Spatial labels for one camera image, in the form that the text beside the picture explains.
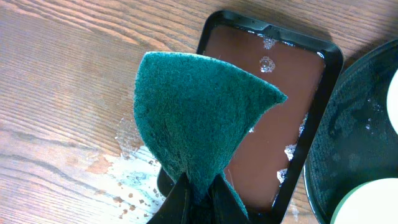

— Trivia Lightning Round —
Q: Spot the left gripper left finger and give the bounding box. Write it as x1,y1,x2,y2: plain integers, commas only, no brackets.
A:
147,173,190,224

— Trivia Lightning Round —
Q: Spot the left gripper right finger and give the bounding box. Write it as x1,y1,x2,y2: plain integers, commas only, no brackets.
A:
209,174,250,224

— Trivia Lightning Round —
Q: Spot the green yellow sponge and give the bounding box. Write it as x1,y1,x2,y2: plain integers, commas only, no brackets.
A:
134,52,287,222

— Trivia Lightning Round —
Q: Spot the light blue plate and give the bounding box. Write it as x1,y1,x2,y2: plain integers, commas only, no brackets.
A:
330,178,397,224

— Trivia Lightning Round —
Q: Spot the pale green plate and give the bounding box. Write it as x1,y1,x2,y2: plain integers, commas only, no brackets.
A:
386,70,398,133

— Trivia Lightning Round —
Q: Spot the rectangular brown water tray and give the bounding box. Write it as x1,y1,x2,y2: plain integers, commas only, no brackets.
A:
156,9,345,224

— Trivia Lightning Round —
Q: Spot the round black tray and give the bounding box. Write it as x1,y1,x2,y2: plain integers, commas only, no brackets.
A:
304,40,397,223

